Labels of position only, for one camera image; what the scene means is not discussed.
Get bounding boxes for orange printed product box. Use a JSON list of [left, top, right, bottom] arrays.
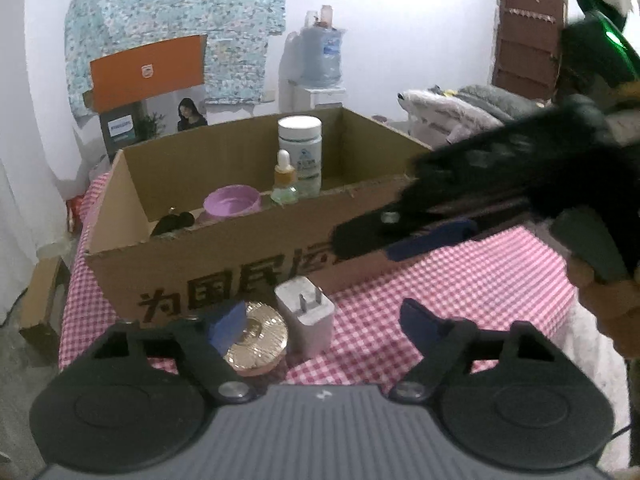
[[82, 34, 210, 158]]

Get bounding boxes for floral wall cloth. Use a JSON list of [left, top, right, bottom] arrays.
[[64, 0, 287, 118]]

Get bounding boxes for red snack package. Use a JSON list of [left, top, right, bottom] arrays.
[[66, 195, 86, 233]]

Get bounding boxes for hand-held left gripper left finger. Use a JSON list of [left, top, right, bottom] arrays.
[[92, 304, 253, 405]]

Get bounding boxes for white plug charger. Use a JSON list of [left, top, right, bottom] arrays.
[[274, 275, 336, 360]]

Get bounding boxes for brown door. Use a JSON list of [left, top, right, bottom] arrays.
[[491, 0, 568, 101]]

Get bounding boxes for grey blanket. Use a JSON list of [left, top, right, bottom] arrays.
[[457, 84, 546, 123]]

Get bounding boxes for person's right hand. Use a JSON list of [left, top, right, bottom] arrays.
[[567, 255, 640, 356]]

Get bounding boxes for white curtain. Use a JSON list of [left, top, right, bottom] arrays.
[[0, 155, 66, 323]]

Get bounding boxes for white water dispenser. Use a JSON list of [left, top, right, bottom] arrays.
[[280, 30, 348, 111]]

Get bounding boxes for gold lid glass jar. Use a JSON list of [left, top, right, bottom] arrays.
[[220, 301, 290, 378]]

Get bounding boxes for black key fob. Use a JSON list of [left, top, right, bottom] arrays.
[[150, 207, 197, 238]]

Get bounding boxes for brown cardboard box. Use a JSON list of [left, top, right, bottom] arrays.
[[82, 106, 436, 323]]

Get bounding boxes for white supplement bottle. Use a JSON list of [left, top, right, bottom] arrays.
[[277, 116, 323, 196]]

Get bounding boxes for white fluffy blanket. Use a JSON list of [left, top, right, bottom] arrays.
[[397, 89, 506, 148]]

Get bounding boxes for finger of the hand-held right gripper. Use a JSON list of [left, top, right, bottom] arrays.
[[332, 97, 621, 261], [387, 210, 536, 262]]

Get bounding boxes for blue water jug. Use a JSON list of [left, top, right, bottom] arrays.
[[298, 25, 346, 88]]

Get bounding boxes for purple plastic lid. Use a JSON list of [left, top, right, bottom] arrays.
[[196, 185, 262, 225]]

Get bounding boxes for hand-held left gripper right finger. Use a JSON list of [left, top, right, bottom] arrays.
[[390, 298, 581, 403]]

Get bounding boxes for green dropper bottle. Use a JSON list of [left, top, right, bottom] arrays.
[[270, 149, 301, 206]]

